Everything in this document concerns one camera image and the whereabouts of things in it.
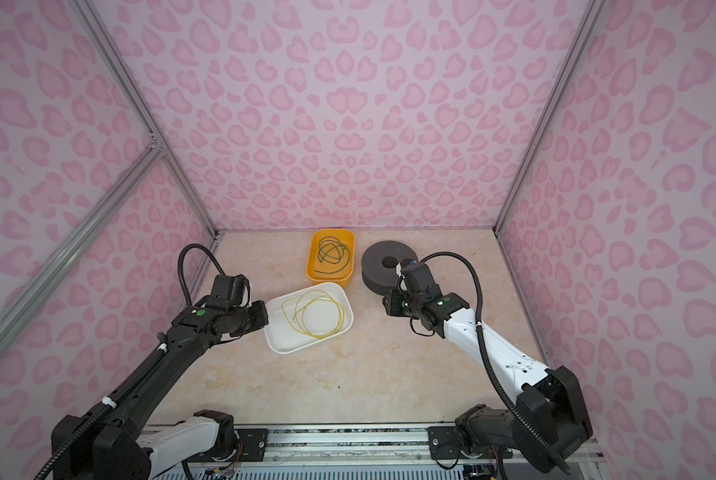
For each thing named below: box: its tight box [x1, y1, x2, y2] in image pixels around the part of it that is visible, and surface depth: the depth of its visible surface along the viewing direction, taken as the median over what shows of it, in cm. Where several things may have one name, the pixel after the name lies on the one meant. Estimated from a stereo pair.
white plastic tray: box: [264, 282, 354, 355], surface depth 88 cm
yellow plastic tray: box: [306, 229, 356, 287], surface depth 112 cm
